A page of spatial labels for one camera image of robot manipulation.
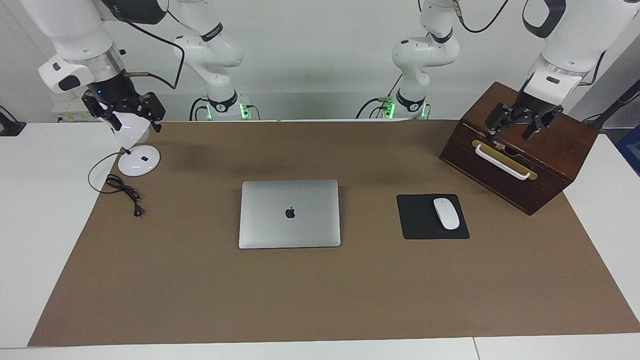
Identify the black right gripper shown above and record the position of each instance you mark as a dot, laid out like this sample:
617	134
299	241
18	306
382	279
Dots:
117	95

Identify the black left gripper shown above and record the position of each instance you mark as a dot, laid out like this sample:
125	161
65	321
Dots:
535	114

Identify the silver laptop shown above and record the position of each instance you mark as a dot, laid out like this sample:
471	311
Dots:
290	230

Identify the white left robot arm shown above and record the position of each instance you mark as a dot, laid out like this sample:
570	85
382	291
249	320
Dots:
575	30

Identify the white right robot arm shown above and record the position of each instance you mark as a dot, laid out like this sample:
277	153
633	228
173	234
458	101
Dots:
75	30

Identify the white desk lamp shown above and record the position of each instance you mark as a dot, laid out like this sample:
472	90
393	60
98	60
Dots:
137	162

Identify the brown wooden box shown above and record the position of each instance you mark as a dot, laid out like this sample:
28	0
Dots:
550	165

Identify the black stand pole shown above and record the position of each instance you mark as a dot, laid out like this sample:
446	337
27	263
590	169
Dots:
617	102

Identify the white computer mouse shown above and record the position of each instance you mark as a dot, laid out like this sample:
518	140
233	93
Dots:
446	214

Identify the blue bin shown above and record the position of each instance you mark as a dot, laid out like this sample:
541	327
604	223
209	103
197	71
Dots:
631	150

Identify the black mouse pad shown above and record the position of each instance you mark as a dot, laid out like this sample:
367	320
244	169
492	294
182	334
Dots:
417	220

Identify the brown table mat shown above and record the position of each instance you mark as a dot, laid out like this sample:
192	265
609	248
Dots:
320	295

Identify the black clamp mount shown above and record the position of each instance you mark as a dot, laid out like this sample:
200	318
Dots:
9	127

